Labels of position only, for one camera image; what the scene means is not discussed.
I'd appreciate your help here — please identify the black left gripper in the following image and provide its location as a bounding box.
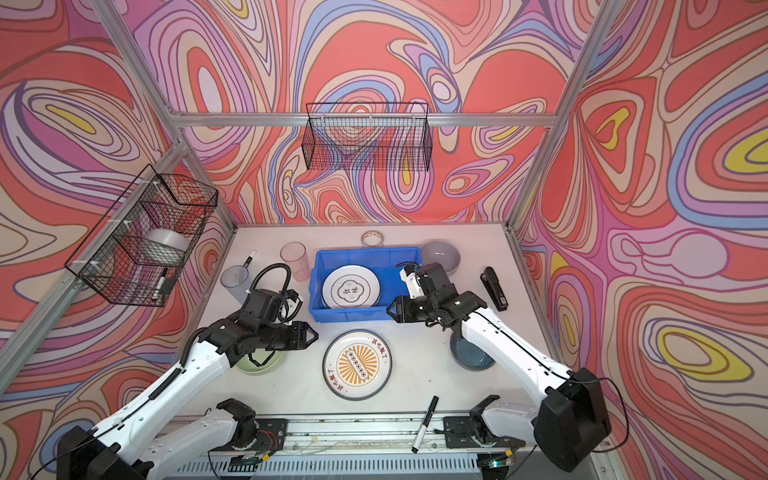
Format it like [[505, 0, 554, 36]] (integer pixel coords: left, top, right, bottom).
[[256, 320, 321, 350]]

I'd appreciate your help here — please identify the white plate flower outline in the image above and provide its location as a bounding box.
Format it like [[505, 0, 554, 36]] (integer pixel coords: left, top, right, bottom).
[[321, 265, 381, 309]]

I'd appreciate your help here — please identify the white plate orange sunburst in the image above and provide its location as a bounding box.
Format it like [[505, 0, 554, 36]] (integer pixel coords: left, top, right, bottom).
[[322, 329, 393, 401]]

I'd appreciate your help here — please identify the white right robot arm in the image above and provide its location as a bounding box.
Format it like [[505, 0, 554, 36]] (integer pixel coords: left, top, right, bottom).
[[387, 262, 612, 472]]

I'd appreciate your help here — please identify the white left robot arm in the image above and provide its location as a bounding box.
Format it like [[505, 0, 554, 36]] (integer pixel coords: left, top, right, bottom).
[[55, 289, 318, 479]]

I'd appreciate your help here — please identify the blue plastic bin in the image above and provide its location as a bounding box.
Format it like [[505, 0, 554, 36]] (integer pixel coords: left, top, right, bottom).
[[309, 247, 422, 324]]

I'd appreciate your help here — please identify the green ceramic bowl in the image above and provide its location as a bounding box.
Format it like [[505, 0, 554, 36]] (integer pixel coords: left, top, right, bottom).
[[235, 350, 285, 376]]

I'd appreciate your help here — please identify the grey purple bowl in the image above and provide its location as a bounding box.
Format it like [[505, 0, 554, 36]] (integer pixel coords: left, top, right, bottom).
[[420, 240, 461, 275]]

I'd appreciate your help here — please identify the clear grey plastic cup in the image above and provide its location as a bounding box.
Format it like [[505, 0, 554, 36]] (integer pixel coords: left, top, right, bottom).
[[219, 265, 252, 305]]

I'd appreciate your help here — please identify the black stapler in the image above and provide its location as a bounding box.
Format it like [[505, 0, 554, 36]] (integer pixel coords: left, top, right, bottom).
[[480, 266, 509, 311]]

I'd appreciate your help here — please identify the dark blue ceramic bowl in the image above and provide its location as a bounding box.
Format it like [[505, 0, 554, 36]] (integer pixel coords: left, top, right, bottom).
[[450, 332, 495, 371]]

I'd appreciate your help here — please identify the small black marker on table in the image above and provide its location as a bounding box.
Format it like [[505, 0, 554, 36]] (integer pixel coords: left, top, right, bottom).
[[242, 250, 257, 268]]

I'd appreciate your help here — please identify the pink translucent cup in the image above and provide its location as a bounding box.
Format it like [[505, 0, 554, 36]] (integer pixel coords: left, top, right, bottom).
[[280, 241, 311, 281]]

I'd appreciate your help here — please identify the marker in left basket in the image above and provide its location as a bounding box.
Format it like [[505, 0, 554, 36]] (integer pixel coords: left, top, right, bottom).
[[152, 268, 168, 302]]

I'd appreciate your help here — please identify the white tape roll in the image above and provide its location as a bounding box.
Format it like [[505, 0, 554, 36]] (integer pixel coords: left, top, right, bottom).
[[140, 228, 189, 267]]

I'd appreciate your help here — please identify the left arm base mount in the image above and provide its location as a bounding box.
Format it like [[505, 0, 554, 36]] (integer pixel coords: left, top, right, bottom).
[[205, 398, 288, 455]]

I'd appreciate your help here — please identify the black marker on rail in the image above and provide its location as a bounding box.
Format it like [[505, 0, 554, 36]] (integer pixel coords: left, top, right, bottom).
[[411, 396, 439, 454]]

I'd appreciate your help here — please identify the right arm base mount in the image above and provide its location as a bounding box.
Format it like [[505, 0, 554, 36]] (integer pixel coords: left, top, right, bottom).
[[435, 395, 526, 451]]

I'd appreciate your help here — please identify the black wire basket left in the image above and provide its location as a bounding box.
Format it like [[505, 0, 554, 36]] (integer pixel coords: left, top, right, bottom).
[[65, 166, 219, 307]]

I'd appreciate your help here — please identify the black wire basket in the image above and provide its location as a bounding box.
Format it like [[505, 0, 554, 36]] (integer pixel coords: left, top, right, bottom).
[[65, 166, 219, 307], [301, 101, 433, 172]]

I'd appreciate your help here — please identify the black wire basket back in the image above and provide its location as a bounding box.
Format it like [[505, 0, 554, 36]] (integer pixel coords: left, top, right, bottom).
[[301, 101, 433, 172]]

